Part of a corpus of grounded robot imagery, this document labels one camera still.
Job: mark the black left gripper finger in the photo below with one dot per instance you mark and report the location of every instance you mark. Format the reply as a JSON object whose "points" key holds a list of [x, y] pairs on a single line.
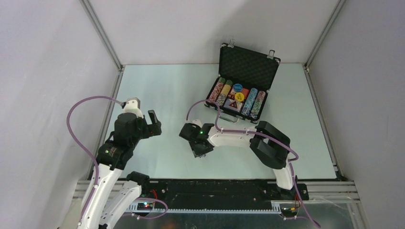
{"points": [[155, 129], [153, 117]]}

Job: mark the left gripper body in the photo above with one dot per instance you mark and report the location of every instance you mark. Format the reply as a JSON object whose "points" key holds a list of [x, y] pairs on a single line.
{"points": [[143, 130]]}

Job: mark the blue playing card deck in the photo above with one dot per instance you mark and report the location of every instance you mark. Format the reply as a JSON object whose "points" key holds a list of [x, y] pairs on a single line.
{"points": [[241, 105]]}

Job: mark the all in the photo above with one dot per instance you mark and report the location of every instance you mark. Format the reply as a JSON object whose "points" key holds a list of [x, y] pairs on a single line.
{"points": [[232, 104]]}

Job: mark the yellow big blind button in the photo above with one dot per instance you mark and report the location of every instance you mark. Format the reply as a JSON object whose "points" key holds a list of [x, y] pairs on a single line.
{"points": [[239, 97]]}

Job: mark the black poker set case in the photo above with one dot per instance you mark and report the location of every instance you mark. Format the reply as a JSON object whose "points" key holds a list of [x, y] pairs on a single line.
{"points": [[249, 68]]}

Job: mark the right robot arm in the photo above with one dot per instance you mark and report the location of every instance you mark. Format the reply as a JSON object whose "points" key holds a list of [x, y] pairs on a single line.
{"points": [[268, 144]]}

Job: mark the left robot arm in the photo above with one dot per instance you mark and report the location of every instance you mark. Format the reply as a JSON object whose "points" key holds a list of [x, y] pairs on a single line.
{"points": [[96, 211]]}

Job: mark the grey poker chip stack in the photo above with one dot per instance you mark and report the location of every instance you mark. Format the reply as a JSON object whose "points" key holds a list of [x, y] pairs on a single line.
{"points": [[224, 92]]}

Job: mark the red poker chip stack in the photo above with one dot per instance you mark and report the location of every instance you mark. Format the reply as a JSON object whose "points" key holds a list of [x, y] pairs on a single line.
{"points": [[217, 89]]}

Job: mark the blue dealer button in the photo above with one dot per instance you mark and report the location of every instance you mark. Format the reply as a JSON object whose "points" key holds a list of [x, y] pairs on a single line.
{"points": [[237, 87]]}

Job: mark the red card deck in case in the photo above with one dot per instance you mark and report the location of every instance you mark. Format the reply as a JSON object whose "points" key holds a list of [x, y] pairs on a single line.
{"points": [[233, 93]]}

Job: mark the light blue chip stack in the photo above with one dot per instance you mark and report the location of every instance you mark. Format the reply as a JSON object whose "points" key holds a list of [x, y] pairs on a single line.
{"points": [[249, 102]]}

